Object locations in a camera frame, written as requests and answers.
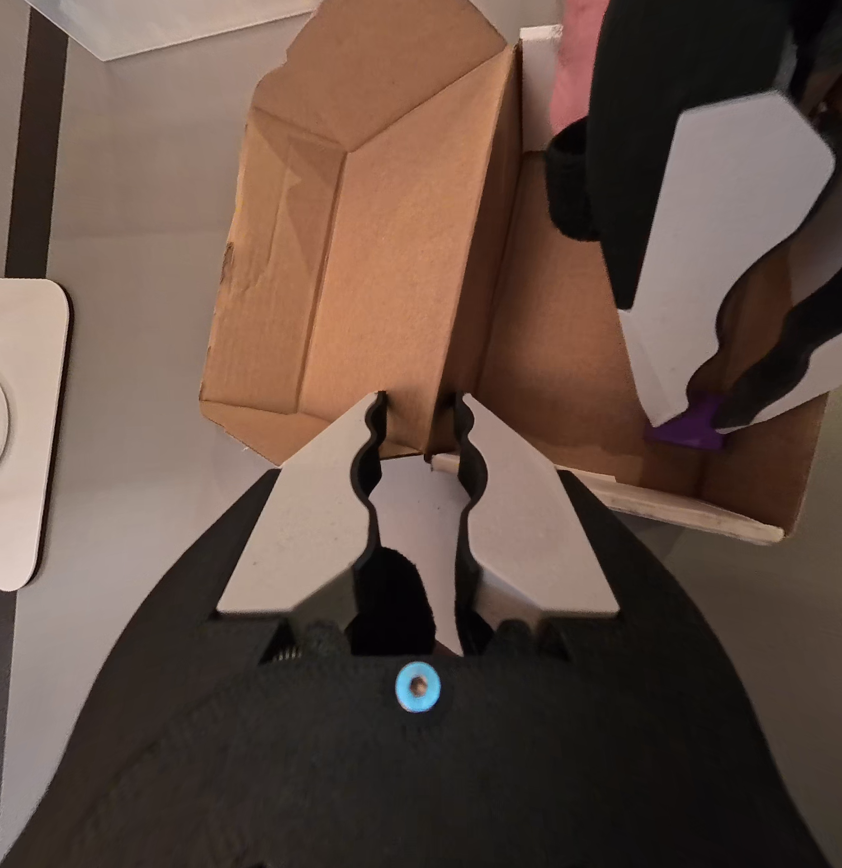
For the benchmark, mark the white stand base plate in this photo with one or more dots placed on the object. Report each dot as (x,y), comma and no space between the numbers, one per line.
(34,475)

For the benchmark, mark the purple cube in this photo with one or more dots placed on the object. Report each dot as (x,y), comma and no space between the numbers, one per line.
(692,427)

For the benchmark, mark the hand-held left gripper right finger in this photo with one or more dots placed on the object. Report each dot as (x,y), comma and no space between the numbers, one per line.
(543,542)

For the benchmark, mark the white cardboard box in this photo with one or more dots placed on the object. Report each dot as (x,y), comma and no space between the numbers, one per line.
(394,237)

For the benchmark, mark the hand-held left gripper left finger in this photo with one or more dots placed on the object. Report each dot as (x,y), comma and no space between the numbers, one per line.
(292,542)

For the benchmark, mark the person's right hand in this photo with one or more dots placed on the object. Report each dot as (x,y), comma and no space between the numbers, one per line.
(577,61)

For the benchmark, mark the round white mount disc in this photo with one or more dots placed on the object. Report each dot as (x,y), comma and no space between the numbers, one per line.
(0,427)

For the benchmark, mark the clear plastic storage bin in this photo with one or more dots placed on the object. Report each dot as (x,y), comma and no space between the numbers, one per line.
(177,24)

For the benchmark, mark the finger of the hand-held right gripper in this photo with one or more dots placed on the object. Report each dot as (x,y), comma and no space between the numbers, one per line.
(801,380)
(726,203)

